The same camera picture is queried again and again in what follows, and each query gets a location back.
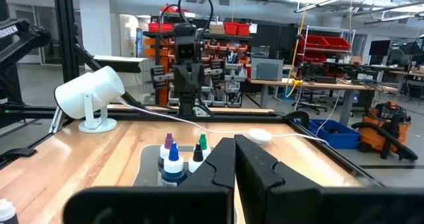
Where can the black aluminium rig frame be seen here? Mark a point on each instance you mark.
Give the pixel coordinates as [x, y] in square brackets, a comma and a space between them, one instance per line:
[66, 35]

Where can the blue storage bin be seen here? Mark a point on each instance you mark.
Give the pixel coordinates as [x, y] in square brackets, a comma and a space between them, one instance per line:
[338, 138]

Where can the wooden work table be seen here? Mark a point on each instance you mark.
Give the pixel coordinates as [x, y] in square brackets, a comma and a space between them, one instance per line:
[331, 85]

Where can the grey metal box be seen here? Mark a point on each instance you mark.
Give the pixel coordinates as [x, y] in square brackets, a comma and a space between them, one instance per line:
[266, 70]

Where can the red storage bin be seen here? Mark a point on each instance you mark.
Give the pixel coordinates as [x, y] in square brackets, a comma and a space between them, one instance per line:
[338, 44]
[243, 30]
[313, 42]
[231, 29]

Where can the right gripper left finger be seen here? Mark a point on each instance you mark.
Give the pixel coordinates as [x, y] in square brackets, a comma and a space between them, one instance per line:
[149, 207]

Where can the large purple-tipped coloring bottle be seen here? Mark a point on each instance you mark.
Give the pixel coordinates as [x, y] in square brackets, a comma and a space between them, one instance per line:
[169, 140]

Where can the small dark coloring bottle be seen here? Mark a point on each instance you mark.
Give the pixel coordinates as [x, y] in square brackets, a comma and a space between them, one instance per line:
[6, 209]

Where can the large blue-tipped coloring bottle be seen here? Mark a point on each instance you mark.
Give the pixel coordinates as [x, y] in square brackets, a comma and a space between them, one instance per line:
[173, 166]

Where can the black table clamp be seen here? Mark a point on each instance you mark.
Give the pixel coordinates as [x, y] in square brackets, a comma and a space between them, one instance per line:
[20, 152]

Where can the white cylindrical lamp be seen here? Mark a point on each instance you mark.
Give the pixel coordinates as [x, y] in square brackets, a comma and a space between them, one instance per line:
[89, 91]

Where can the grey plastic bin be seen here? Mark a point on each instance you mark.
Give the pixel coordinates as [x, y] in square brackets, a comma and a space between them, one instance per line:
[147, 171]

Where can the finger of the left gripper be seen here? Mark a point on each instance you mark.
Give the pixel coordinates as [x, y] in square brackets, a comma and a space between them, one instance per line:
[182, 79]
[196, 79]

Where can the white round inline switch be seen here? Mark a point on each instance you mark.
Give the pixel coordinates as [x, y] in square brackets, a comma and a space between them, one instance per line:
[260, 135]

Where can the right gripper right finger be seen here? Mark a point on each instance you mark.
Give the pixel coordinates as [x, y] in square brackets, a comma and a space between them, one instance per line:
[298, 207]

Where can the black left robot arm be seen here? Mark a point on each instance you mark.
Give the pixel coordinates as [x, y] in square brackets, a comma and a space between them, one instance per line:
[188, 104]

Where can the large green-tipped coloring bottle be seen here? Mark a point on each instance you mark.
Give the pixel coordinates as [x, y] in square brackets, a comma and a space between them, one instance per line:
[202, 141]

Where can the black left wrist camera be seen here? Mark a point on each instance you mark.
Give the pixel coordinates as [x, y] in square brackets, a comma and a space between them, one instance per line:
[187, 50]

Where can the black frame corner clamp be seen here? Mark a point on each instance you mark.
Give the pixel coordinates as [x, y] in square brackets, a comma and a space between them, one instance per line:
[298, 115]

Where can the orange shop vacuum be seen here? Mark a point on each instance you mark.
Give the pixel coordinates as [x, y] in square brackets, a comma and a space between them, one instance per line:
[374, 134]

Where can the black neighbouring robot arm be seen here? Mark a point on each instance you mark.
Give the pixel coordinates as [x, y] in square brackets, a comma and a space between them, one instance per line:
[20, 38]

